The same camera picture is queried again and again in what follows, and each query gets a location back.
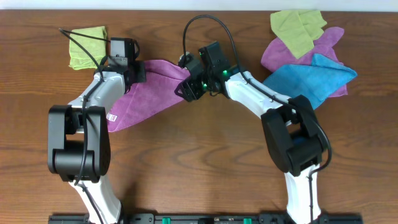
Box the purple cloth with label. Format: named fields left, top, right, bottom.
left=106, top=60, right=189, bottom=133

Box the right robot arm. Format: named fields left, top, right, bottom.
left=175, top=42, right=330, bottom=223

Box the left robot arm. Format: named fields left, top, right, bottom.
left=47, top=37, right=146, bottom=223

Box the folded green cloth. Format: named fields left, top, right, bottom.
left=69, top=26, right=107, bottom=70

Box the purple cloth under pile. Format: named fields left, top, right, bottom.
left=261, top=27, right=348, bottom=97

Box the olive green cloth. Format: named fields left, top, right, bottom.
left=270, top=10, right=327, bottom=59

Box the blue cloth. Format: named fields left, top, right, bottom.
left=263, top=54, right=358, bottom=109

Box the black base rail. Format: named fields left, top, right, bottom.
left=48, top=212, right=364, bottom=224

